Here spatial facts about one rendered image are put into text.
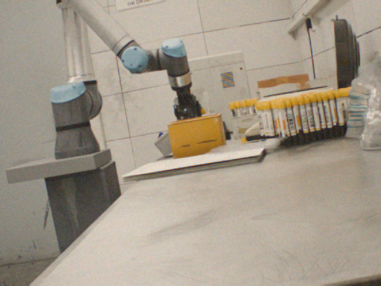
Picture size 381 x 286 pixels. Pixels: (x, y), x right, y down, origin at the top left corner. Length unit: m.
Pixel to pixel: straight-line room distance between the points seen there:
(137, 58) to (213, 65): 0.55
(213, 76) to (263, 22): 1.39
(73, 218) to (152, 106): 1.88
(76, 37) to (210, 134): 0.73
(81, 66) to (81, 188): 0.43
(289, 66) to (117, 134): 1.07
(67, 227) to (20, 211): 1.96
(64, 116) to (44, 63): 1.85
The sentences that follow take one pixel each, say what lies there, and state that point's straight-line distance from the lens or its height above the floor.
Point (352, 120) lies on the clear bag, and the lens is 1.49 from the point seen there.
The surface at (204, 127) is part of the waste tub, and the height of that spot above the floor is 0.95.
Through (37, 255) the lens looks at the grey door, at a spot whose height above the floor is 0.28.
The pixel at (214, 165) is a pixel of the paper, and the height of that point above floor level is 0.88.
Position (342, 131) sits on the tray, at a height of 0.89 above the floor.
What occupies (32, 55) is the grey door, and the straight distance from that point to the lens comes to 3.93.
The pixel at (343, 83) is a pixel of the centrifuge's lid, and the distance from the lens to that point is 1.91.
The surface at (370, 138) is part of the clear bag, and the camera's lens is 1.24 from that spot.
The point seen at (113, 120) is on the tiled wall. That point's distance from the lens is 3.87.
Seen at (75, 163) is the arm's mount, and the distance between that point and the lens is 1.97.
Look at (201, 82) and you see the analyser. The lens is 2.50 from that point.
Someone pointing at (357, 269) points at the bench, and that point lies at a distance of 0.52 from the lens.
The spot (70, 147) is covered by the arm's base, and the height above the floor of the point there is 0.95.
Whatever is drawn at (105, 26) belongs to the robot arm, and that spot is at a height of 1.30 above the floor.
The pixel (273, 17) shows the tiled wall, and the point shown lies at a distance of 3.85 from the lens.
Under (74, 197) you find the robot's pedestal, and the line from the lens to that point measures 2.04.
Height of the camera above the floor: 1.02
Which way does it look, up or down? 3 degrees down
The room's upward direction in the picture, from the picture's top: 10 degrees counter-clockwise
